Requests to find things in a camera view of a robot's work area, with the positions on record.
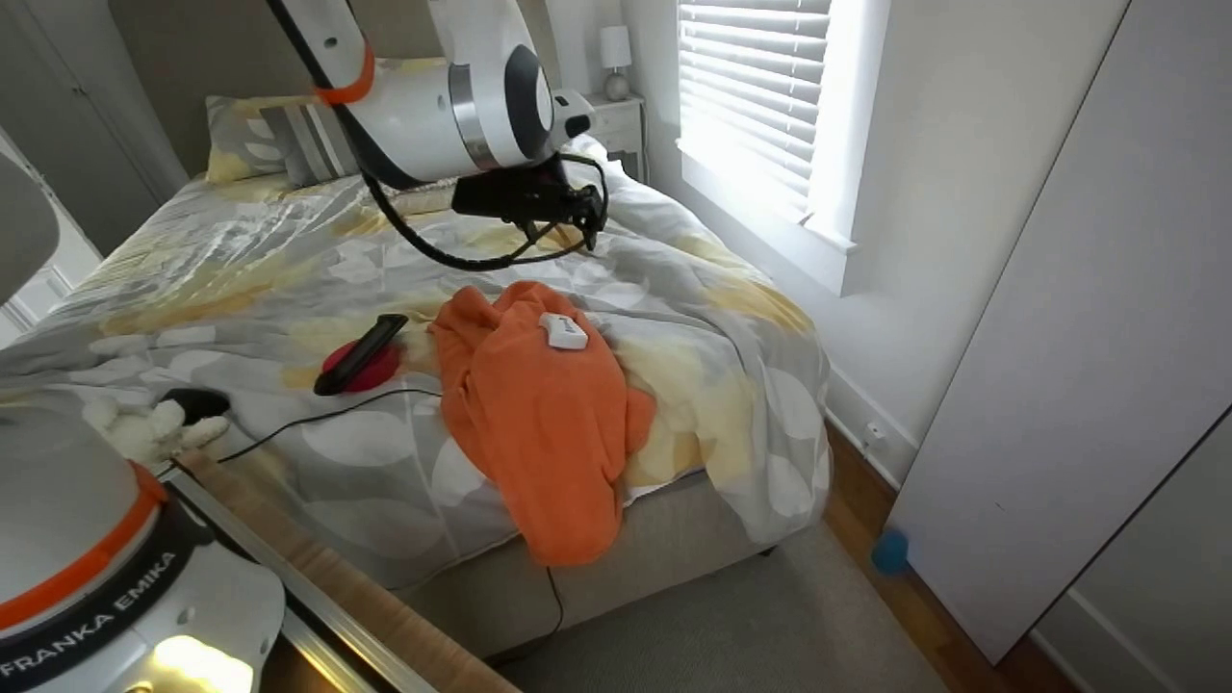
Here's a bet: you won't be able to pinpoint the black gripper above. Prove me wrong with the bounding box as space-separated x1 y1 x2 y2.
502 159 606 254

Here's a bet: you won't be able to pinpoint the orange towel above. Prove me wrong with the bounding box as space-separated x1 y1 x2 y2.
427 278 663 573

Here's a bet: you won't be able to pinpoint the white nightstand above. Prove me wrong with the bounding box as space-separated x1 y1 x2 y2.
581 91 648 185

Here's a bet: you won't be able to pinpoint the white window blinds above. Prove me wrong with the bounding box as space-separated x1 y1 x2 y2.
673 0 840 228

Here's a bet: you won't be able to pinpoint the red black object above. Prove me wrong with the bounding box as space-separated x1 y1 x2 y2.
310 312 413 401

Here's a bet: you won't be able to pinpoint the grey striped pillow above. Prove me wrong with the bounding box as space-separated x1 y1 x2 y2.
260 97 377 194

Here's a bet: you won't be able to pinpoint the beige bed base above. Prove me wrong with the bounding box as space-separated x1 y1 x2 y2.
409 464 785 666

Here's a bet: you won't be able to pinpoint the grey yellow floral pillow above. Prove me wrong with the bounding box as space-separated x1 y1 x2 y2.
200 91 275 185

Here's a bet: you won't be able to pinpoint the grey upholstered headboard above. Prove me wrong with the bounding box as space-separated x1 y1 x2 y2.
109 0 454 176

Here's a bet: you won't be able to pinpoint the small black oval object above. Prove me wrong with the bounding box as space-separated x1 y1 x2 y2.
156 385 237 427

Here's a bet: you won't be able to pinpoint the tall white panel board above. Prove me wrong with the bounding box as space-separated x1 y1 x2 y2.
889 0 1232 666

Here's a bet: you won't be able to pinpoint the white fluffy toy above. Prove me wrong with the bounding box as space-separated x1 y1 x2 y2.
82 391 236 468

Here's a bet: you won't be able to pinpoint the white window frame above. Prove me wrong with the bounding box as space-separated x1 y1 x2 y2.
639 0 896 299

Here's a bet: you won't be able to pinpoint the thin black cable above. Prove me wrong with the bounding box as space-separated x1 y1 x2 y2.
211 380 446 464

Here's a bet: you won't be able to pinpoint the aluminium mounting rail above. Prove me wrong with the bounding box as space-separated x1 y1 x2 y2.
255 600 436 693

